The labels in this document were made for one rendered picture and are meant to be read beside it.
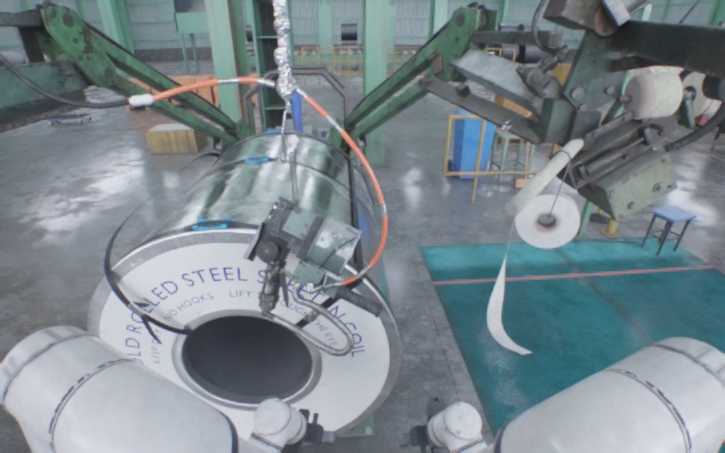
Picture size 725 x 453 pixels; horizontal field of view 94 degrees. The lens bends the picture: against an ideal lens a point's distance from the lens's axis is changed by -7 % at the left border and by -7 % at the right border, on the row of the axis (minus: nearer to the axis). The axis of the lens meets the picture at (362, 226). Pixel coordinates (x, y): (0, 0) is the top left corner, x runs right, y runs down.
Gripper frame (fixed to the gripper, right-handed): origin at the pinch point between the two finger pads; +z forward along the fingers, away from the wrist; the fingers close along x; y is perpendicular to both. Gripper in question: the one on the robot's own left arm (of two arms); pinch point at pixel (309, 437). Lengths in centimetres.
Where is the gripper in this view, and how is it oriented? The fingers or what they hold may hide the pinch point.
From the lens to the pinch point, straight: 130.1
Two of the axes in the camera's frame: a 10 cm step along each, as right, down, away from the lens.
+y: 1.3, -7.8, 6.1
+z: 1.8, 6.2, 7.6
